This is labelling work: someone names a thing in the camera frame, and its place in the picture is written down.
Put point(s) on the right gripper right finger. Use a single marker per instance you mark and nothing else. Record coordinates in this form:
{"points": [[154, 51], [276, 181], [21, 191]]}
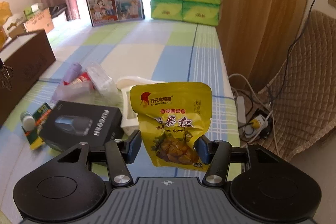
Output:
{"points": [[216, 156]]}

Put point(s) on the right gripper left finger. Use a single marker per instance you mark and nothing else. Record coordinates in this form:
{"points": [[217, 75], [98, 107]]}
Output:
{"points": [[118, 155]]}

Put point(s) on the black shaver box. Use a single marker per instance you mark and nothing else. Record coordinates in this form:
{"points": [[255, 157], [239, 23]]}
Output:
{"points": [[70, 123]]}

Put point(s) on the yellow chestnut snack pouch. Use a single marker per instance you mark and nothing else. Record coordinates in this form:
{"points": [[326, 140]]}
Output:
{"points": [[172, 117]]}

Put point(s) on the clear plastic packet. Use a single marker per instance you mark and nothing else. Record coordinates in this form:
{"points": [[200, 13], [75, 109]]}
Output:
{"points": [[103, 83]]}

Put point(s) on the green medicine box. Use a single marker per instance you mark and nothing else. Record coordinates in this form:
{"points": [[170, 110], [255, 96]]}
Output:
{"points": [[40, 116]]}

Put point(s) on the purple tube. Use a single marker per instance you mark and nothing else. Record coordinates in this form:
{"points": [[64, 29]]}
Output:
{"points": [[72, 73]]}

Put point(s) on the white power strip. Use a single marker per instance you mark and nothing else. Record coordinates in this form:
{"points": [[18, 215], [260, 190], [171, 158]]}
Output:
{"points": [[240, 106]]}

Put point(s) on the red white tube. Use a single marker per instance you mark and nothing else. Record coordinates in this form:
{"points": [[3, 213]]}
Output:
{"points": [[80, 79]]}

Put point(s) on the small white bottle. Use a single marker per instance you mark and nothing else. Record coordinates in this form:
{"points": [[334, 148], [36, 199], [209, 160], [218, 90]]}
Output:
{"points": [[27, 120]]}

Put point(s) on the quilted brown chair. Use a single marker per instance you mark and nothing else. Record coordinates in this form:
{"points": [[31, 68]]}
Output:
{"points": [[304, 111]]}

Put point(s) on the brown storage box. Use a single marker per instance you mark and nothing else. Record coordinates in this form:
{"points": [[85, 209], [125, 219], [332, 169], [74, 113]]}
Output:
{"points": [[23, 60]]}

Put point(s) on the cardboard box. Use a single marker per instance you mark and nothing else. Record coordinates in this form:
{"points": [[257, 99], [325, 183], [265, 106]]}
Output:
{"points": [[39, 21]]}

